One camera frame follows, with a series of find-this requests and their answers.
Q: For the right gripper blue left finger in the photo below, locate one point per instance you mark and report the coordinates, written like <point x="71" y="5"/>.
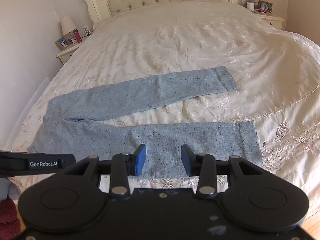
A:
<point x="135" y="162"/>

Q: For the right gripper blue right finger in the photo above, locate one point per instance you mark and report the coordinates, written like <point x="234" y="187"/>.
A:
<point x="192" y="162"/>

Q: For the light blue speckled pants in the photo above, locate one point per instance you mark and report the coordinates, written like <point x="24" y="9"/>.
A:
<point x="76" y="123"/>

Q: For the dark red fuzzy sleeve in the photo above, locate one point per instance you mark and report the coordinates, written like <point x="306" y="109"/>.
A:
<point x="10" y="226"/>

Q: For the left cream nightstand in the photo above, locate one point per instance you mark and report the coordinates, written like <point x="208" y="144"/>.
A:
<point x="65" y="55"/>

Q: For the cream nightstand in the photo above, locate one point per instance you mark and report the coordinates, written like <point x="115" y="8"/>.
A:
<point x="65" y="55"/>
<point x="274" y="21"/>

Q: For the cream embroidered bedspread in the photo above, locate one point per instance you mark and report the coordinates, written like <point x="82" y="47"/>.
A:
<point x="277" y="73"/>

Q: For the red box on nightstand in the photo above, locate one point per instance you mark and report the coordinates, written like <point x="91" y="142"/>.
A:
<point x="77" y="36"/>

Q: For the small white device nightstand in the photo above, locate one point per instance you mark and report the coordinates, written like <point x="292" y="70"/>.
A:
<point x="87" y="31"/>

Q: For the left white table lamp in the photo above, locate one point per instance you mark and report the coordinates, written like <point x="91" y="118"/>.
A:
<point x="67" y="26"/>

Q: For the right cream nightstand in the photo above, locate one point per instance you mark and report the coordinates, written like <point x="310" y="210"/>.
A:
<point x="274" y="21"/>

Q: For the white jar on nightstand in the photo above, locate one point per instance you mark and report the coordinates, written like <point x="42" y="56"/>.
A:
<point x="251" y="6"/>

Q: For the wooden photo frame left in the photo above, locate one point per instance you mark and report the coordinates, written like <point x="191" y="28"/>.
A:
<point x="62" y="43"/>

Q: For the photo frame right nightstand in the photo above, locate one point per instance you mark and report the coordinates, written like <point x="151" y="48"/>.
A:
<point x="264" y="6"/>

